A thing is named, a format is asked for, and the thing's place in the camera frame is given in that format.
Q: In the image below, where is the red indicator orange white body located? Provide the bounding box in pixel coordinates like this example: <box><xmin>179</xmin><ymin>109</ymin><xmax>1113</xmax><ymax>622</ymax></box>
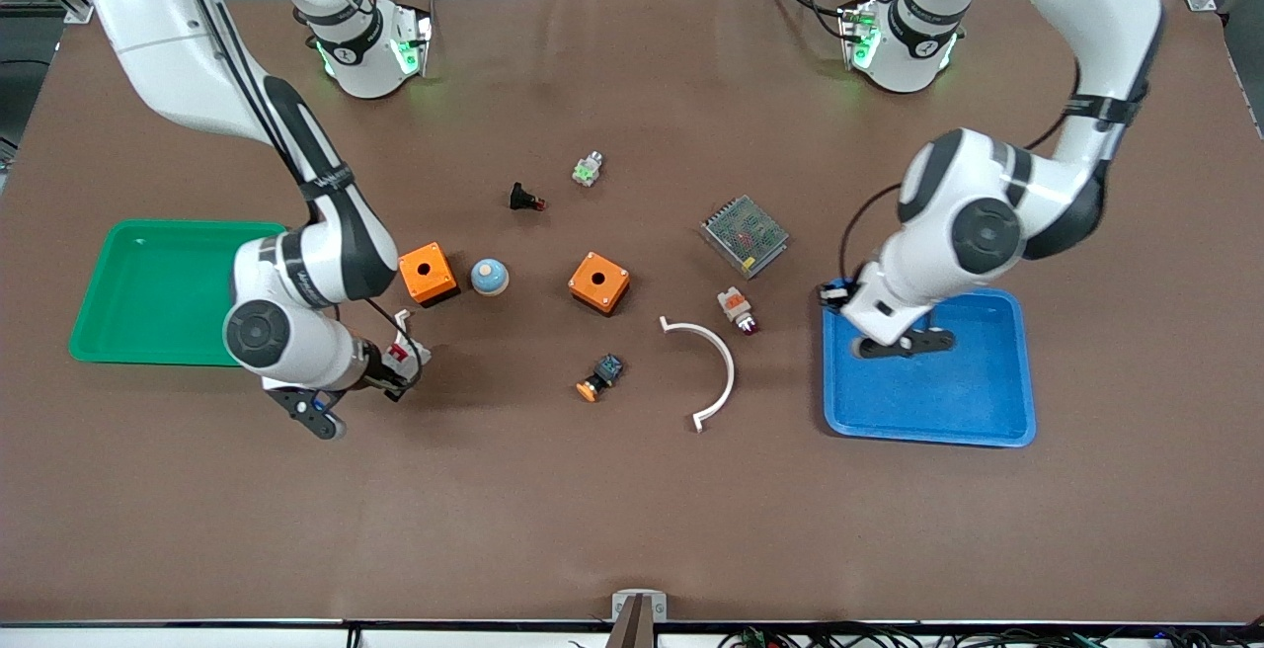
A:
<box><xmin>717</xmin><ymin>285</ymin><xmax>759</xmax><ymax>337</ymax></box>

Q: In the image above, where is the green plastic tray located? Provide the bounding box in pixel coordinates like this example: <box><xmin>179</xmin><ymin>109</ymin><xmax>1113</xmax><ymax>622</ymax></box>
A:
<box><xmin>67</xmin><ymin>219</ymin><xmax>289</xmax><ymax>367</ymax></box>

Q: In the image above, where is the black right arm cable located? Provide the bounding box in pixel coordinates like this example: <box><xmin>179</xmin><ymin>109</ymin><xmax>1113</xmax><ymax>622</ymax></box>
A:
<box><xmin>168</xmin><ymin>0</ymin><xmax>342</xmax><ymax>234</ymax></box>

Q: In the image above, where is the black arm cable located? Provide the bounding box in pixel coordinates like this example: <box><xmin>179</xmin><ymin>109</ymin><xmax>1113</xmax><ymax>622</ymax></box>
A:
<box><xmin>168</xmin><ymin>0</ymin><xmax>342</xmax><ymax>234</ymax></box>
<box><xmin>837</xmin><ymin>85</ymin><xmax>1087</xmax><ymax>279</ymax></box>

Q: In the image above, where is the bundle of cables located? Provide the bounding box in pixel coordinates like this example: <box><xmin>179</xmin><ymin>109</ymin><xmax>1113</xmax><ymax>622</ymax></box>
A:
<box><xmin>716</xmin><ymin>622</ymin><xmax>1264</xmax><ymax>648</ymax></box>

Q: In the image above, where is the orange black push button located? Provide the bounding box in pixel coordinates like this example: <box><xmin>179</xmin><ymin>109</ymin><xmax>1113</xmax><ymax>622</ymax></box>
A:
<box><xmin>576</xmin><ymin>354</ymin><xmax>625</xmax><ymax>403</ymax></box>

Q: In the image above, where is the large white curved clamp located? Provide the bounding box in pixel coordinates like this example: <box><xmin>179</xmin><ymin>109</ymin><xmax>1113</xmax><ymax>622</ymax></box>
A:
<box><xmin>659</xmin><ymin>316</ymin><xmax>737</xmax><ymax>434</ymax></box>

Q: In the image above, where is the orange box with hole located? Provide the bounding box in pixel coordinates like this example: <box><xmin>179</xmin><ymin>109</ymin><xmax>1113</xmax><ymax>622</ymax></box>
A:
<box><xmin>397</xmin><ymin>242</ymin><xmax>461</xmax><ymax>308</ymax></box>
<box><xmin>568</xmin><ymin>251</ymin><xmax>632</xmax><ymax>317</ymax></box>

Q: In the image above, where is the metal mesh power supply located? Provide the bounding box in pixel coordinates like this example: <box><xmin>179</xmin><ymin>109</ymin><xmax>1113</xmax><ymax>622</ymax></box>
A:
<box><xmin>700</xmin><ymin>195</ymin><xmax>790</xmax><ymax>281</ymax></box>

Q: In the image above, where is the blue plastic tray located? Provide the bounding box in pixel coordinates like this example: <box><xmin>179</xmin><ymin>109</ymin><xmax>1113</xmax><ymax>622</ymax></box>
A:
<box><xmin>822</xmin><ymin>279</ymin><xmax>1038</xmax><ymax>448</ymax></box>

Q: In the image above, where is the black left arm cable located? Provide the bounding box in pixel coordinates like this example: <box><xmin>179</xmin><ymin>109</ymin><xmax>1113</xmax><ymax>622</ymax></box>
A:
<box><xmin>837</xmin><ymin>85</ymin><xmax>1087</xmax><ymax>279</ymax></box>

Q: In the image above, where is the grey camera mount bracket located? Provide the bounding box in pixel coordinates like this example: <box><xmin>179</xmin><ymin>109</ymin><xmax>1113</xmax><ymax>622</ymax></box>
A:
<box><xmin>610</xmin><ymin>589</ymin><xmax>669</xmax><ymax>648</ymax></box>

